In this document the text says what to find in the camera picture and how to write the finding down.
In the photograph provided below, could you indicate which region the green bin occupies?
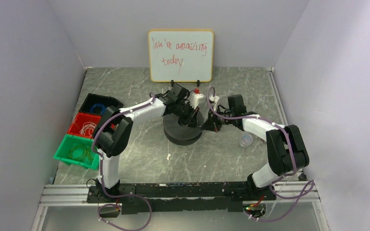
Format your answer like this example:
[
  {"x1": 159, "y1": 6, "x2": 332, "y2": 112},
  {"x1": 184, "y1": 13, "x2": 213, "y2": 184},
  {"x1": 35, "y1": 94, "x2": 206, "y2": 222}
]
[{"x1": 53, "y1": 134, "x2": 99, "y2": 170}]

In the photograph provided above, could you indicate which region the yellow-framed whiteboard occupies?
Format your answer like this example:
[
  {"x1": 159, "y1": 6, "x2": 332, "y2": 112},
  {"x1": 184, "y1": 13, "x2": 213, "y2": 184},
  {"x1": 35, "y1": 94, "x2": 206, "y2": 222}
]
[{"x1": 147, "y1": 29, "x2": 214, "y2": 83}]

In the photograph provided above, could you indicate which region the green cable coil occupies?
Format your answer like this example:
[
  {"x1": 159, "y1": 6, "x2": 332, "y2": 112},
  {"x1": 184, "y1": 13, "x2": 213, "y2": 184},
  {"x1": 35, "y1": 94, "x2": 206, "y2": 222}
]
[{"x1": 68, "y1": 144, "x2": 93, "y2": 162}]

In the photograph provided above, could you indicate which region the red bin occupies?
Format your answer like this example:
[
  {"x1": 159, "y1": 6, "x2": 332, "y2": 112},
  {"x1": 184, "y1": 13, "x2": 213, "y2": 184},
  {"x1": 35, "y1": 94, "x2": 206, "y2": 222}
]
[{"x1": 67, "y1": 113, "x2": 101, "y2": 139}]

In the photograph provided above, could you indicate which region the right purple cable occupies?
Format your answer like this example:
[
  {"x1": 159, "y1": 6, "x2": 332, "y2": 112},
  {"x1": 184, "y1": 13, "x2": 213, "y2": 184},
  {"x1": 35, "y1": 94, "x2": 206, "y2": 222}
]
[{"x1": 206, "y1": 87, "x2": 315, "y2": 223}]

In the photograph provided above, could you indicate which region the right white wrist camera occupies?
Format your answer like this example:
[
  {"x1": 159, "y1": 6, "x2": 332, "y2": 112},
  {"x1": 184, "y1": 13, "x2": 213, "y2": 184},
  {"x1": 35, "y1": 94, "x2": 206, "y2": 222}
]
[{"x1": 207, "y1": 95, "x2": 220, "y2": 112}]

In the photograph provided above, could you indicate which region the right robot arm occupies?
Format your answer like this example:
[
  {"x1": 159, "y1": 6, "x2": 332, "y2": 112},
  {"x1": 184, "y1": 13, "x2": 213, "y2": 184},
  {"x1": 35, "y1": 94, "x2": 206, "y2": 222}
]
[{"x1": 205, "y1": 94, "x2": 309, "y2": 188}]

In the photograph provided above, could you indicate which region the black bin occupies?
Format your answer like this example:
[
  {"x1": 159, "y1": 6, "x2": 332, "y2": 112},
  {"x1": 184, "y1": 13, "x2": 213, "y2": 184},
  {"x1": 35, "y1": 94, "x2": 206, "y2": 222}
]
[{"x1": 79, "y1": 93, "x2": 124, "y2": 116}]

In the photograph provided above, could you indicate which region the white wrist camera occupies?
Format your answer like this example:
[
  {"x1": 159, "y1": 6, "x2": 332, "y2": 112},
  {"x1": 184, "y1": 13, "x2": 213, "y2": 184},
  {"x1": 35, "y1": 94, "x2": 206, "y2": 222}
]
[
  {"x1": 187, "y1": 88, "x2": 206, "y2": 109},
  {"x1": 207, "y1": 95, "x2": 220, "y2": 112}
]

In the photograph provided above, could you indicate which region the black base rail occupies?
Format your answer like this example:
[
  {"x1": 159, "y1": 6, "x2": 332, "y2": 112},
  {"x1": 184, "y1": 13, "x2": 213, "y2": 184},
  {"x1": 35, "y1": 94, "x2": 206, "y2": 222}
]
[{"x1": 86, "y1": 181, "x2": 276, "y2": 215}]

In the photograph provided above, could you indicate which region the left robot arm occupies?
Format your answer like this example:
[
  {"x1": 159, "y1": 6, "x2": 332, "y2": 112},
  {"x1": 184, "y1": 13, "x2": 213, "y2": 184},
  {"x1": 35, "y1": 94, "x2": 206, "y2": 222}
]
[{"x1": 92, "y1": 83, "x2": 204, "y2": 196}]

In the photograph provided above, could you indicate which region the aluminium frame rail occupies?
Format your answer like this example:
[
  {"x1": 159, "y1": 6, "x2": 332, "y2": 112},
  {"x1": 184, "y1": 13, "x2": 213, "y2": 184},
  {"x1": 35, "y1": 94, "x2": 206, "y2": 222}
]
[{"x1": 30, "y1": 73, "x2": 329, "y2": 231}]

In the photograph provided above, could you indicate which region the blue cable coil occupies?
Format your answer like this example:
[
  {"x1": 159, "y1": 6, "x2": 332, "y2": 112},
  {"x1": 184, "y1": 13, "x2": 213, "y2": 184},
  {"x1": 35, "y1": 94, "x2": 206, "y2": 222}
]
[{"x1": 89, "y1": 103, "x2": 109, "y2": 115}]

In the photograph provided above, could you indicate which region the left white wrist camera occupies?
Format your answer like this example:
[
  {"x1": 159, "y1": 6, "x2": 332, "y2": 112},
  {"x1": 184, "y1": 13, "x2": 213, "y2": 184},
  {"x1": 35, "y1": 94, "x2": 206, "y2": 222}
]
[{"x1": 187, "y1": 88, "x2": 206, "y2": 109}]

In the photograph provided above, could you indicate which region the black cable spool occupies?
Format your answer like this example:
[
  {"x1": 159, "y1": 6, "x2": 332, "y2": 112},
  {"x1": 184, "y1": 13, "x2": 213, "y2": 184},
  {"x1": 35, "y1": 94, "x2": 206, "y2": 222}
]
[{"x1": 162, "y1": 112, "x2": 204, "y2": 146}]

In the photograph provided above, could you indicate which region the white cable coil in bin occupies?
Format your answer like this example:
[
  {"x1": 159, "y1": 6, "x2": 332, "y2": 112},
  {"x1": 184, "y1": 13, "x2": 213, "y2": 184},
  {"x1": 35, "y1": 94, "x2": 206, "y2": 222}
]
[{"x1": 79, "y1": 121, "x2": 97, "y2": 137}]

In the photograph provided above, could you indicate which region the purple cable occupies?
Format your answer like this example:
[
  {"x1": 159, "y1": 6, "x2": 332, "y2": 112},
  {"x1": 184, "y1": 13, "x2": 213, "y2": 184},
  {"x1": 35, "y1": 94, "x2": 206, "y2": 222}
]
[
  {"x1": 206, "y1": 87, "x2": 315, "y2": 223},
  {"x1": 91, "y1": 91, "x2": 154, "y2": 231}
]

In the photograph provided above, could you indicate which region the clear round container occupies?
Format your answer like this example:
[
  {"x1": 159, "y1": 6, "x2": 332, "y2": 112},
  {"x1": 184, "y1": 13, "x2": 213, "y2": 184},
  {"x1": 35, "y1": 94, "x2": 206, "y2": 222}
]
[{"x1": 239, "y1": 133, "x2": 253, "y2": 148}]

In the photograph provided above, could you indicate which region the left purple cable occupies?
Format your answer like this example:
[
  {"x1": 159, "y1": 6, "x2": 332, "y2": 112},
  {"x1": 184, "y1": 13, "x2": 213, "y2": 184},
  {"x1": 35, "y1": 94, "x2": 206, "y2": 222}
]
[{"x1": 91, "y1": 91, "x2": 154, "y2": 231}]

